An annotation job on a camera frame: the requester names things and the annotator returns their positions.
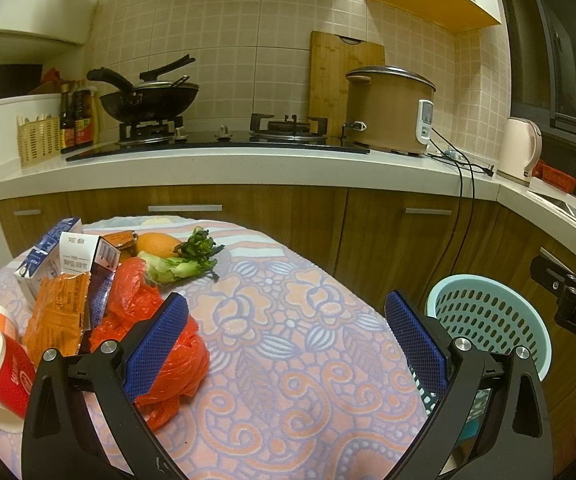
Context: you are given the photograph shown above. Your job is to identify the orange snack packet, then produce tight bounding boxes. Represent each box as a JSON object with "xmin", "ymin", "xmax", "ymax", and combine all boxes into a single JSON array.
[{"xmin": 22, "ymin": 272, "xmax": 90, "ymax": 368}]

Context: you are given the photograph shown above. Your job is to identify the red plastic bag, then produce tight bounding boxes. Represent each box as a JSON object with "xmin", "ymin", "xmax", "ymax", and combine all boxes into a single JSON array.
[{"xmin": 88, "ymin": 256, "xmax": 211, "ymax": 432}]

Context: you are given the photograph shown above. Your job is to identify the blue white milk carton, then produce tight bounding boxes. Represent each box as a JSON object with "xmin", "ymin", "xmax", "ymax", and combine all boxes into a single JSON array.
[{"xmin": 14, "ymin": 217, "xmax": 83, "ymax": 304}]

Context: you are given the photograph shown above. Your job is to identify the white dark small carton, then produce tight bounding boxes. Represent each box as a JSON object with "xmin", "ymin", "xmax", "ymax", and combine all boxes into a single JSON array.
[{"xmin": 59, "ymin": 232, "xmax": 120, "ymax": 330}]

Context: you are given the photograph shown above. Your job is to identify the orange peel large piece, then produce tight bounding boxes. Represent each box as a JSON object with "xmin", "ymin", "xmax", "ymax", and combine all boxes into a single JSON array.
[{"xmin": 135, "ymin": 232, "xmax": 181, "ymax": 258}]

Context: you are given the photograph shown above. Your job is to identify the green bok choy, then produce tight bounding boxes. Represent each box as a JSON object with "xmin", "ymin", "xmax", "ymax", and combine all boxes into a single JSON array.
[{"xmin": 137, "ymin": 226, "xmax": 224, "ymax": 286}]

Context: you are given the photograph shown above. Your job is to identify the light blue perforated basket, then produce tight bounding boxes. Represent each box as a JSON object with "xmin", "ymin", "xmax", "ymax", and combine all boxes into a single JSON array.
[{"xmin": 407, "ymin": 273, "xmax": 554, "ymax": 443}]

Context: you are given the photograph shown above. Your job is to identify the steel sink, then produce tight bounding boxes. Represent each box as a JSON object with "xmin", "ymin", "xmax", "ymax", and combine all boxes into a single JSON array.
[{"xmin": 530, "ymin": 191, "xmax": 576, "ymax": 222}]

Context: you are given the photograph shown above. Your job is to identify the red dish rack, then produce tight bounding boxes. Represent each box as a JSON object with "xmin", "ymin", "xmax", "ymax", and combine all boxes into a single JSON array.
[{"xmin": 533, "ymin": 160, "xmax": 576, "ymax": 194}]

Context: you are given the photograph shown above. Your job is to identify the white electric kettle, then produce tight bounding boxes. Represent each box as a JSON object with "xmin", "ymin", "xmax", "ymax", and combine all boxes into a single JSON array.
[{"xmin": 497, "ymin": 117, "xmax": 542, "ymax": 186}]

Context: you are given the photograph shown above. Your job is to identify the wooden lower cabinets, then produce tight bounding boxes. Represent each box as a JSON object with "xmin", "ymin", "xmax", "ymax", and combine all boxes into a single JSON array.
[{"xmin": 0, "ymin": 184, "xmax": 576, "ymax": 470}]

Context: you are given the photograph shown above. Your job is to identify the brown rice cooker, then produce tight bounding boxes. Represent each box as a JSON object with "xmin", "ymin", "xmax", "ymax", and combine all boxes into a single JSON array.
[{"xmin": 343, "ymin": 65, "xmax": 436, "ymax": 155}]

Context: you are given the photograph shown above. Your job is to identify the woven utensil basket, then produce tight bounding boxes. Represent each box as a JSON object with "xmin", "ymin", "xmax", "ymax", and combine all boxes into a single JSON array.
[{"xmin": 17, "ymin": 115, "xmax": 60, "ymax": 168}]

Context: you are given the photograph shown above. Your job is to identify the red label sauce bottle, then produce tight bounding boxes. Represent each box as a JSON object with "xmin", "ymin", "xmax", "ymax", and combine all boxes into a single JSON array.
[{"xmin": 72, "ymin": 80, "xmax": 94, "ymax": 148}]

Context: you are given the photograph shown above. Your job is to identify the wooden cutting board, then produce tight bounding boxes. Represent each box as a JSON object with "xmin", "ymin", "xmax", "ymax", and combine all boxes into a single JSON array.
[{"xmin": 309, "ymin": 30, "xmax": 385, "ymax": 145}]

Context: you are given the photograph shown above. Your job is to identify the dark sauce bottle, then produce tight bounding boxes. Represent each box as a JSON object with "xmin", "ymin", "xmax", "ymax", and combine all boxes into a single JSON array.
[{"xmin": 59, "ymin": 82, "xmax": 75, "ymax": 153}]

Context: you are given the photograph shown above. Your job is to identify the black gas stove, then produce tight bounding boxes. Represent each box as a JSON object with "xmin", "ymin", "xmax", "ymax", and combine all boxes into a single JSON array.
[{"xmin": 66, "ymin": 113, "xmax": 370, "ymax": 162}]

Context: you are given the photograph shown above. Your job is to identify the black wok on stove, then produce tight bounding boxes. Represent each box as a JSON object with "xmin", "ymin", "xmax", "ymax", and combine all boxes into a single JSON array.
[{"xmin": 86, "ymin": 54, "xmax": 199, "ymax": 125}]

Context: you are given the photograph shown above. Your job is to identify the black power cable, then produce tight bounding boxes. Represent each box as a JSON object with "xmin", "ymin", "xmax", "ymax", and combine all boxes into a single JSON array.
[{"xmin": 427, "ymin": 127, "xmax": 496, "ymax": 306}]

